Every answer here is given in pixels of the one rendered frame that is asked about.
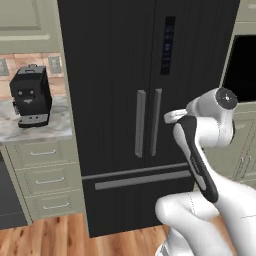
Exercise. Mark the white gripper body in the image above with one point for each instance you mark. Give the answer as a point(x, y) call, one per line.
point(174, 116)

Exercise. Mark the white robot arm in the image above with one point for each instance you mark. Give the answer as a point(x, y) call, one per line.
point(213, 213)

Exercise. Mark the black fridge right door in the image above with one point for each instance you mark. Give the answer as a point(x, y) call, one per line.
point(196, 56)

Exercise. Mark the black fridge door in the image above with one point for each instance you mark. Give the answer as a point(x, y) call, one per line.
point(103, 83)
point(196, 56)

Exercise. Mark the black fridge left door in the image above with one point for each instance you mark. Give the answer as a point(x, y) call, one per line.
point(103, 83)

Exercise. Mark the black fridge freezer drawer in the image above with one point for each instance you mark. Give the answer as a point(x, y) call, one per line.
point(126, 206)

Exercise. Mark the sage green cupboard below oven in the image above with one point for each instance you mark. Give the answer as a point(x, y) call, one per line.
point(245, 146)

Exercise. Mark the black built-in oven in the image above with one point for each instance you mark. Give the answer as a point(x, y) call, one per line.
point(241, 66)

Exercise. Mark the sage green drawer front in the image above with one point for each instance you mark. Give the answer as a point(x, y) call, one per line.
point(63, 151)
point(36, 206)
point(26, 180)

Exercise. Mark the sage green cupboard above oven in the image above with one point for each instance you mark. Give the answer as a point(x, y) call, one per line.
point(247, 10)

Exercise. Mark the black coffee machine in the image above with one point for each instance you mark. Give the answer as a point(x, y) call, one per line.
point(30, 95)

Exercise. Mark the dark grey dishwasher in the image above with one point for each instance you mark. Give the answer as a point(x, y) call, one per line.
point(10, 200)

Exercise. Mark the grey wall outlet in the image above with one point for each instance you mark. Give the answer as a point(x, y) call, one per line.
point(3, 67)
point(54, 65)

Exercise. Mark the sage green wall cupboard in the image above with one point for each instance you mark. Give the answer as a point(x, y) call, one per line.
point(26, 23)

